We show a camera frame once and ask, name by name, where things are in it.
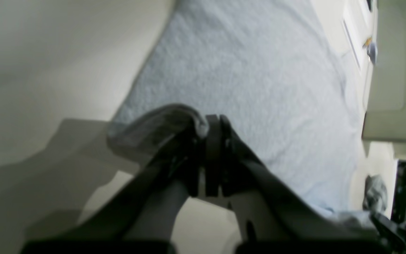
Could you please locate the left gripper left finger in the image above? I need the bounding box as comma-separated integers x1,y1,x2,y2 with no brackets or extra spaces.
21,123,202,254

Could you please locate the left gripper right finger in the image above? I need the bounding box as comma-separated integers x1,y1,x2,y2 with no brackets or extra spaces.
205,115,383,254

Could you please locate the grey T-shirt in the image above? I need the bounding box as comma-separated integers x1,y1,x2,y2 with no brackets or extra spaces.
107,0,373,228

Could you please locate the grey cloth at left edge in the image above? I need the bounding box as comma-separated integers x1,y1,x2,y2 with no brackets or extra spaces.
362,175,388,213

